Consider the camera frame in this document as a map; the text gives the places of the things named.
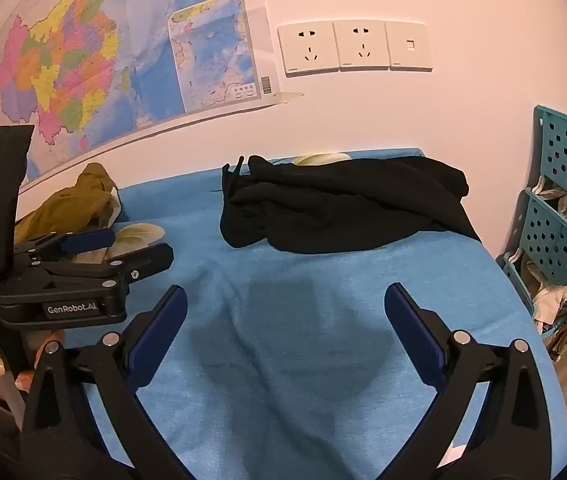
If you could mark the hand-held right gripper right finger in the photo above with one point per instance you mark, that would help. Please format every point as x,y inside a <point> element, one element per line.
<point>413,335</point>

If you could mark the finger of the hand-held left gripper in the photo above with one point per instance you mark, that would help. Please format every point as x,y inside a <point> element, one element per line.
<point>138,265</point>
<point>88,241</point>

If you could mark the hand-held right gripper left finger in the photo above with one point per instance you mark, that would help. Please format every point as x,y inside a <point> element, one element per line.
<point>158,340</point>

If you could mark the black garment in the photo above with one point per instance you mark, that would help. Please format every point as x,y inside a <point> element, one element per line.
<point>338,210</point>

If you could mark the pale printed pillow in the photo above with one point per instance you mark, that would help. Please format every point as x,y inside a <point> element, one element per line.
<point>136,235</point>
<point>321,158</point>

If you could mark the olive jacket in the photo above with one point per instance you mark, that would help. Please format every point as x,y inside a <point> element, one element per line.
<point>73,200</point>

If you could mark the blue blanket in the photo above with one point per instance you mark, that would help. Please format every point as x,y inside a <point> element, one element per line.
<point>288,310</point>

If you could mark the teal perforated rack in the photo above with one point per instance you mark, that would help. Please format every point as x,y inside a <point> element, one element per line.
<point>563,155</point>

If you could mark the colourful wall map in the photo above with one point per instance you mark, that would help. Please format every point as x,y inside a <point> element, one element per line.
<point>88,60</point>

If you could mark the white wall power socket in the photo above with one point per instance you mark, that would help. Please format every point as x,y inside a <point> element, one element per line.
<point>361,45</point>
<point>308,49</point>

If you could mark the white wall network plate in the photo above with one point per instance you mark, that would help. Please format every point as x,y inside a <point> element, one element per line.
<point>408,45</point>

